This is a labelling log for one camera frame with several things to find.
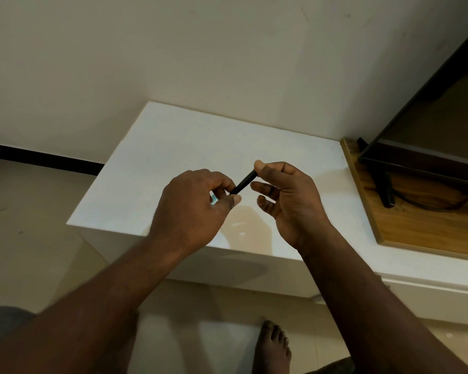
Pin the person's right hand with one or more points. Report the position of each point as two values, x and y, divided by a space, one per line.
296 210

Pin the person's left hand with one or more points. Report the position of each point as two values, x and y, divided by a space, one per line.
187 210

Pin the person's right thumb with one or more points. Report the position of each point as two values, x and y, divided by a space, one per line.
271 169

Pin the person's left thumb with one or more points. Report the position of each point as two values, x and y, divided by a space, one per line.
231 201

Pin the black pen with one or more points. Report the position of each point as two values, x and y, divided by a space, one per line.
243 183

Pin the person's right forearm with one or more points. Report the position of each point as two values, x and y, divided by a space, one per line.
366 307

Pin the person's left forearm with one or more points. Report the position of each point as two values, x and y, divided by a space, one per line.
82 315

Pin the white cabinet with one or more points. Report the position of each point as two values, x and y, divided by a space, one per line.
187 151

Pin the black television stand leg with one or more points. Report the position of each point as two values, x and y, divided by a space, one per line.
385 188

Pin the person's bare foot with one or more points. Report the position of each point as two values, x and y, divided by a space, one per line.
272 348

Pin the wooden board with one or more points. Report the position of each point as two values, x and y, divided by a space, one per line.
413 225

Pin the black flat television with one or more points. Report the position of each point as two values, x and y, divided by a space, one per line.
444 151

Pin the person's grey shorts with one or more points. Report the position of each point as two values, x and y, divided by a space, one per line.
4 323

